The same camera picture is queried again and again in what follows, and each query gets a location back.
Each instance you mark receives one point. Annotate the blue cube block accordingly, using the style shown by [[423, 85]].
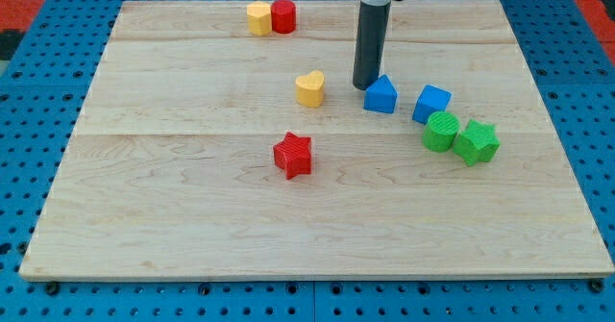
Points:
[[430, 100]]

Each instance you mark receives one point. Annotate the red cylinder block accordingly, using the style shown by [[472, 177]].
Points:
[[283, 13]]

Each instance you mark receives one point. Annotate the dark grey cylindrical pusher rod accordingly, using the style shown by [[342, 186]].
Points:
[[371, 31]]

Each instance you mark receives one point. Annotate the red star block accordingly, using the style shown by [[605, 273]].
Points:
[[293, 155]]

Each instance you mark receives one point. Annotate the light wooden board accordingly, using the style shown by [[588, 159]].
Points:
[[204, 153]]

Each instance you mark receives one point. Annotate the blue triangle block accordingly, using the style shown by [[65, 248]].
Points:
[[381, 96]]

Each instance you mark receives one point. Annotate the green cylinder block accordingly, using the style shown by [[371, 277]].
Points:
[[440, 131]]

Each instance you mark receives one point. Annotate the yellow hexagon block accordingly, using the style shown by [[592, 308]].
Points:
[[259, 18]]

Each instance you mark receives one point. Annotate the yellow heart block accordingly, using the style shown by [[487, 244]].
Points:
[[310, 89]]

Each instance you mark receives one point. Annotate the green star block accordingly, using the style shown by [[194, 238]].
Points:
[[478, 142]]

